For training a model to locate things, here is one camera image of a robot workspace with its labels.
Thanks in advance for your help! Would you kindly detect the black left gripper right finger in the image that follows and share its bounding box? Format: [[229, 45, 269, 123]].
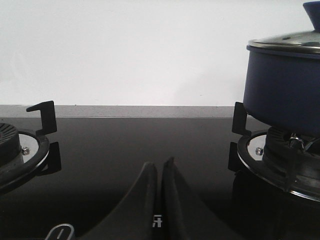
[[162, 157, 240, 240]]

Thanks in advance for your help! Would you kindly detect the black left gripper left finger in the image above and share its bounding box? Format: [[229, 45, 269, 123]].
[[80, 162, 158, 240]]

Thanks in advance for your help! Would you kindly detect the glass pot lid blue knob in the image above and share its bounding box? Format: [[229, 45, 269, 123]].
[[248, 1, 320, 55]]

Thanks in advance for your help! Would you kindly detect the right black pot support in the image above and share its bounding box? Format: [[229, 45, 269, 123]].
[[229, 102, 320, 201]]

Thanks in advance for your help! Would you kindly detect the black pot support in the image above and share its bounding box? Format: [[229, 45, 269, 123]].
[[0, 100, 57, 194], [229, 102, 320, 201]]

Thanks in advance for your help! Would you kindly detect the left black pot support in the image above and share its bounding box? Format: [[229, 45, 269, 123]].
[[0, 100, 57, 194]]

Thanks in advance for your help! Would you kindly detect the dark blue cooking pot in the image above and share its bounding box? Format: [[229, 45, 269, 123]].
[[243, 45, 320, 137]]

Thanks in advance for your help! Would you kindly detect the black glass gas stove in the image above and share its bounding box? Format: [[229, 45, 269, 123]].
[[0, 117, 320, 240]]

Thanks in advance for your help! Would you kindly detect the black stove control knob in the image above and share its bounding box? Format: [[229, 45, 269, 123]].
[[45, 223, 76, 240]]

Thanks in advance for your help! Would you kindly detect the right black gas burner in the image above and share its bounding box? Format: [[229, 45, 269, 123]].
[[263, 127, 320, 181]]

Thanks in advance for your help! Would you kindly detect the black gas burner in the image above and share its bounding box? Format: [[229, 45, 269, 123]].
[[263, 127, 320, 181], [0, 122, 21, 165]]

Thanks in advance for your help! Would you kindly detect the left black gas burner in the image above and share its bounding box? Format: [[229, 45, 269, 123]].
[[0, 122, 21, 165]]

